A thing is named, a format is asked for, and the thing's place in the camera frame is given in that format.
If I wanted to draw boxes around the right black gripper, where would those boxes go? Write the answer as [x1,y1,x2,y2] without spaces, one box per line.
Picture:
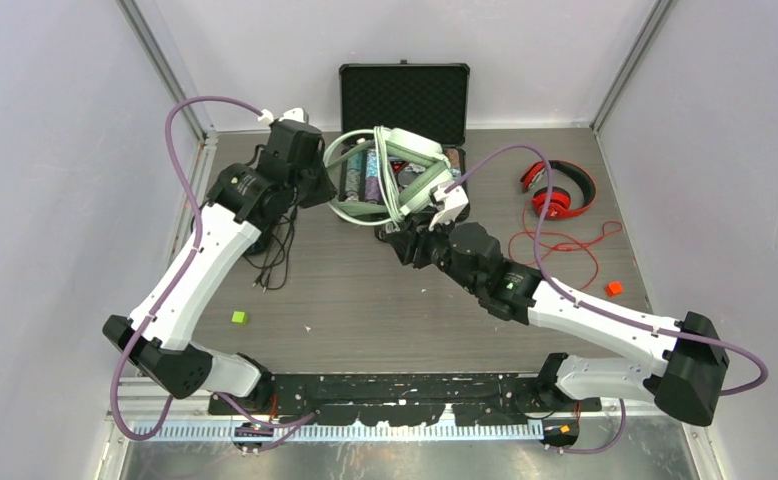
[388,207,481,294]

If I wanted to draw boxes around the mint green headphones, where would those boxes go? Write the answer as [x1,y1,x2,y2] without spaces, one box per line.
[323,126,462,227]

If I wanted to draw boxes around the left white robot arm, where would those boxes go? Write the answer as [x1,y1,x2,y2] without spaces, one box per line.
[103,119,336,414]

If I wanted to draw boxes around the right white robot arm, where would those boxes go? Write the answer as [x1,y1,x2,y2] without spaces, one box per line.
[377,219,730,426]

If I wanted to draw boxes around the blue black headphones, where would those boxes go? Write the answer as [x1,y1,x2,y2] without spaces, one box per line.
[189,207,270,258]

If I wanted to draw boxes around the red headphones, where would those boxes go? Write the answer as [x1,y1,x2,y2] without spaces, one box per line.
[520,160,597,220]

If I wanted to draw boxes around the orange cube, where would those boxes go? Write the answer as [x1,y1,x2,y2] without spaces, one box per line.
[604,281,624,297]

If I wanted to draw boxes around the black poker chip case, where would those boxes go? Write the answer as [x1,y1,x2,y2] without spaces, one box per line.
[335,61,470,203]

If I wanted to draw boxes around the green cube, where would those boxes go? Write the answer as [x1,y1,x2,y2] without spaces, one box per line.
[231,311,248,325]

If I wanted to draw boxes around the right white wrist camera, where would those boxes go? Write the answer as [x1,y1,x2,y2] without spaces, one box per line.
[428,182,469,231]

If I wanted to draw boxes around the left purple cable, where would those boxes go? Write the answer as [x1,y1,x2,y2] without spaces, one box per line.
[109,96,321,452]

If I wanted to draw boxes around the purple cable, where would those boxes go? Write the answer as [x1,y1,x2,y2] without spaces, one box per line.
[451,144,770,456]
[109,96,321,452]

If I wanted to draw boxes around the black headphone cable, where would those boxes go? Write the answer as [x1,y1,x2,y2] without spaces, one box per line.
[246,205,300,294]

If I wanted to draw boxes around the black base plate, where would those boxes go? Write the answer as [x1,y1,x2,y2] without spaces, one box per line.
[235,373,601,427]

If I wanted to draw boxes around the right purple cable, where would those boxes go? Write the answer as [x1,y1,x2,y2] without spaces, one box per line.
[451,144,770,456]

